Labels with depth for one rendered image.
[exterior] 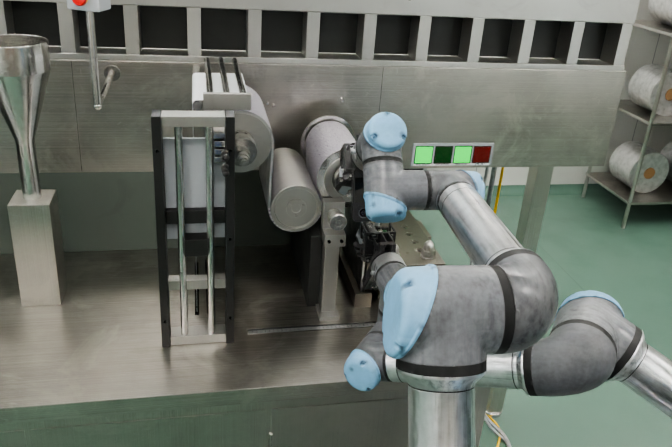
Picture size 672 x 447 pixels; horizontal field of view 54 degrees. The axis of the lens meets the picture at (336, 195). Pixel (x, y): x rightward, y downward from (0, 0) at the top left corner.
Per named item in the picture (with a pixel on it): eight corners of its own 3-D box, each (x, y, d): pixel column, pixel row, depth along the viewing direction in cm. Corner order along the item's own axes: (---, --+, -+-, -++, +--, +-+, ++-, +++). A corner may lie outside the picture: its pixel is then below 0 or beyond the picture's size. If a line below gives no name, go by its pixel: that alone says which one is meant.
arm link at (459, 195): (606, 293, 81) (476, 154, 126) (521, 295, 80) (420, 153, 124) (586, 369, 86) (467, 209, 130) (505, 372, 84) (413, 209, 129)
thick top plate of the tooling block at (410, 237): (382, 287, 165) (384, 266, 162) (348, 217, 201) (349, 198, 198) (442, 284, 168) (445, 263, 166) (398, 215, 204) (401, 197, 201)
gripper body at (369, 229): (390, 220, 156) (405, 244, 145) (387, 252, 159) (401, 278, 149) (359, 221, 154) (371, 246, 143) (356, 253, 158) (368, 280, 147)
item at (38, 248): (7, 313, 156) (-31, 76, 133) (21, 282, 169) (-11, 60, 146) (70, 310, 159) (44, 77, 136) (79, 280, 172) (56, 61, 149)
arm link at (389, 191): (430, 214, 118) (426, 155, 121) (368, 214, 116) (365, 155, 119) (419, 224, 125) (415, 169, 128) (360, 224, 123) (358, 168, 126)
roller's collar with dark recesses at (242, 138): (227, 166, 142) (227, 138, 140) (225, 156, 148) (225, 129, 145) (256, 166, 144) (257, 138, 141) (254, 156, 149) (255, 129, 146)
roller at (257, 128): (208, 172, 148) (207, 112, 143) (206, 136, 171) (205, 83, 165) (270, 172, 151) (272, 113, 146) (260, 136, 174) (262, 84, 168)
